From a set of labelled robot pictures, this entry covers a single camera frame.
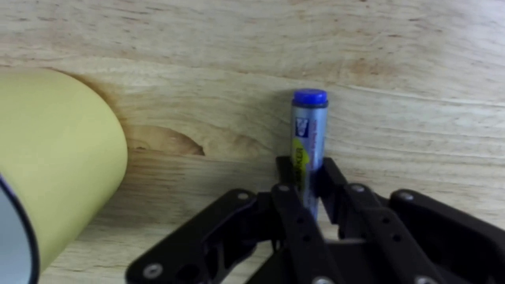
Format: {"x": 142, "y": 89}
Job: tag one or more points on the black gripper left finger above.
{"x": 210, "y": 245}

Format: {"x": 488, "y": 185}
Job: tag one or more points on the blue grey marker pen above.
{"x": 308, "y": 129}

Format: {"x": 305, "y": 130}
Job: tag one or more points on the yellow enamel cup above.
{"x": 62, "y": 157}

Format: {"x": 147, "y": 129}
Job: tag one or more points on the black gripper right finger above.
{"x": 420, "y": 239}

